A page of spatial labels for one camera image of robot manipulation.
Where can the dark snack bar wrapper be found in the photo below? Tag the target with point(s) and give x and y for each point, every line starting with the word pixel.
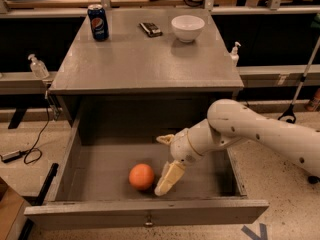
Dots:
pixel 151 29

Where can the grey pole with black base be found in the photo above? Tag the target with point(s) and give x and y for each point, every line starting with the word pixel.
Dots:
pixel 289 115

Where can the brown cardboard box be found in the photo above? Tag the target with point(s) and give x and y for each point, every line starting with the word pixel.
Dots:
pixel 12 207

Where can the clear sanitizer pump bottle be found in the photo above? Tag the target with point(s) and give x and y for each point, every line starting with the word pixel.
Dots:
pixel 38 67

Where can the black stand leg with wheel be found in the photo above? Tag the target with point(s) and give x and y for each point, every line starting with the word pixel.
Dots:
pixel 313 179

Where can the silver drawer knob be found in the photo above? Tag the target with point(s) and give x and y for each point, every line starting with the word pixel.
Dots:
pixel 148 223

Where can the open grey top drawer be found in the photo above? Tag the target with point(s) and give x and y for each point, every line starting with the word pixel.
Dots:
pixel 111 135

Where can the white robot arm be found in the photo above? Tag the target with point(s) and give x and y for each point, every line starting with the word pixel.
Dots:
pixel 227 123

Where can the grey wooden cabinet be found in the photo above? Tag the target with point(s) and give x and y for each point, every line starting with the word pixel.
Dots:
pixel 130 62

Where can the white ceramic bowl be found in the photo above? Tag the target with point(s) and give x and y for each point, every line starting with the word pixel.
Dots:
pixel 187 28

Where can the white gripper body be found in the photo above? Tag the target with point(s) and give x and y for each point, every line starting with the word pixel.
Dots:
pixel 181 146

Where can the black floor bar left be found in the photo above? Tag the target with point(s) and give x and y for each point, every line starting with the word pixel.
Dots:
pixel 39 200

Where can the blue Pepsi can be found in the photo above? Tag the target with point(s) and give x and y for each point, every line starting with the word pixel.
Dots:
pixel 98 22

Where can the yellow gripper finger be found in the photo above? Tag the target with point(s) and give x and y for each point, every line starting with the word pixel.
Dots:
pixel 165 139
pixel 171 174

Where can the orange fruit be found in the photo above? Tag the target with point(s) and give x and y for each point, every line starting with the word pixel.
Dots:
pixel 141 177

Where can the small white pump bottle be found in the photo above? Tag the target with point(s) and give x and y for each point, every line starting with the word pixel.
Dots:
pixel 234 53

